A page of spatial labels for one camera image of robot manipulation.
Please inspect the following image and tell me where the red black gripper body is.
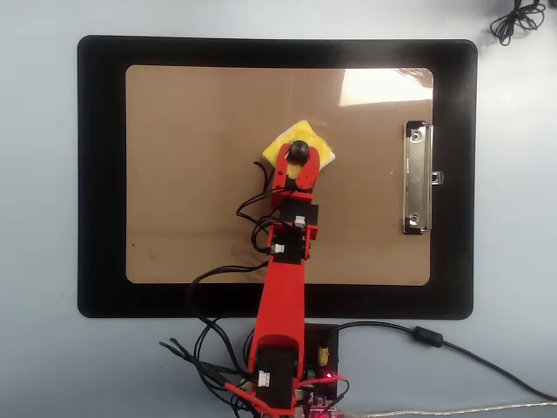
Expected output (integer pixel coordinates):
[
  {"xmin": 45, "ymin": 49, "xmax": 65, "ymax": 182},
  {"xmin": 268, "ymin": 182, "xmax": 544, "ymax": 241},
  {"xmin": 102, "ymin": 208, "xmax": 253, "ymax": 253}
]
[{"xmin": 272, "ymin": 187, "xmax": 319, "ymax": 228}]

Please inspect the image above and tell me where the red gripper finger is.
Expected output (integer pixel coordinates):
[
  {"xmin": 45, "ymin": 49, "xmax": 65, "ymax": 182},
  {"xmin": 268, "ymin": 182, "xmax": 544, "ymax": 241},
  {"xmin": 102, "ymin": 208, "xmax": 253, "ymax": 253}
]
[
  {"xmin": 273, "ymin": 143, "xmax": 293, "ymax": 192},
  {"xmin": 295, "ymin": 146, "xmax": 323, "ymax": 192}
]

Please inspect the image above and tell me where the yellow sponge with black knob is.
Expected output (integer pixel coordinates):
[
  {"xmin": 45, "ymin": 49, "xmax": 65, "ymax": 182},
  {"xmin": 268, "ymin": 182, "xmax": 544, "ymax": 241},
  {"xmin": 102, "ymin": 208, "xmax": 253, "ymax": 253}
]
[{"xmin": 262, "ymin": 120, "xmax": 337, "ymax": 180}]

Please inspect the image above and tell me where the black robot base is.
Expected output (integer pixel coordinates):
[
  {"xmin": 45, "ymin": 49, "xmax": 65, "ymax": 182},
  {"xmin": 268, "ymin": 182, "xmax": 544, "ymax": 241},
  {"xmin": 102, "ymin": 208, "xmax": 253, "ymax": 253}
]
[{"xmin": 243, "ymin": 322, "xmax": 341, "ymax": 418}]

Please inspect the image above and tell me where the brown clipboard board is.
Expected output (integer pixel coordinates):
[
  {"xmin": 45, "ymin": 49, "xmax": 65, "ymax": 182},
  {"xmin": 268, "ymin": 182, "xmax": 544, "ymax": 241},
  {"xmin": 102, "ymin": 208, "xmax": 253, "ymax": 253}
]
[{"xmin": 124, "ymin": 64, "xmax": 435, "ymax": 287}]

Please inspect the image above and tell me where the controller board with red LED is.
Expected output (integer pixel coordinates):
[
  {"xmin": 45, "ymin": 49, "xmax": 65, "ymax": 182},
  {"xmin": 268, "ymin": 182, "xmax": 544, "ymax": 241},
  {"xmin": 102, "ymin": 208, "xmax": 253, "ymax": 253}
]
[{"xmin": 302, "ymin": 363, "xmax": 349, "ymax": 418}]

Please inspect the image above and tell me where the silver metal clipboard clip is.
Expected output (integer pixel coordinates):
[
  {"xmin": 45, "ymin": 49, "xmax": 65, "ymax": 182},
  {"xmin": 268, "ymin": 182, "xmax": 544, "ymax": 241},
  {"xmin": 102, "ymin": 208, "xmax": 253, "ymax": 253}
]
[{"xmin": 400, "ymin": 120, "xmax": 445, "ymax": 236}]

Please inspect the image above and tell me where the black desk mat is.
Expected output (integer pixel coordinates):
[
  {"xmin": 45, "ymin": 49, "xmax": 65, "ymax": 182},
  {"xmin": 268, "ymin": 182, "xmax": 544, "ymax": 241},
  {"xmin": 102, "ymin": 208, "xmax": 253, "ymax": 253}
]
[{"xmin": 77, "ymin": 35, "xmax": 479, "ymax": 321}]

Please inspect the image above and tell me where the black power cable with ferrite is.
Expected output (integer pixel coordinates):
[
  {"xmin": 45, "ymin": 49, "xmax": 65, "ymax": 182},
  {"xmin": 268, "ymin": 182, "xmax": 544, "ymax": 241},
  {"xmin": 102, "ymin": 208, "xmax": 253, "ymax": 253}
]
[{"xmin": 319, "ymin": 320, "xmax": 557, "ymax": 401}]

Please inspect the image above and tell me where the red wire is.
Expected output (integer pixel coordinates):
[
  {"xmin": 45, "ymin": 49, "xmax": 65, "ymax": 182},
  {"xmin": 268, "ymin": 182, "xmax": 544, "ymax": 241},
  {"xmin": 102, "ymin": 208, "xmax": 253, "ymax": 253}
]
[{"xmin": 224, "ymin": 374, "xmax": 350, "ymax": 411}]

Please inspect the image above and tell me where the silver USB cable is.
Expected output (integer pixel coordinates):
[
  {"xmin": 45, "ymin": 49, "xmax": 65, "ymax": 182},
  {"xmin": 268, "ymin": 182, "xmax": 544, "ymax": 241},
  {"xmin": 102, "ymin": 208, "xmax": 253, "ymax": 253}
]
[{"xmin": 343, "ymin": 401, "xmax": 557, "ymax": 418}]

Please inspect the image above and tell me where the coiled thin black cable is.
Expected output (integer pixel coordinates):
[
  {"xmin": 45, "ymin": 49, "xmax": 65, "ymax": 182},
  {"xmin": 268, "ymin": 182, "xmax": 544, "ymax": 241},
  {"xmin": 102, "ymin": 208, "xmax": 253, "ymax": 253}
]
[{"xmin": 490, "ymin": 0, "xmax": 547, "ymax": 47}]

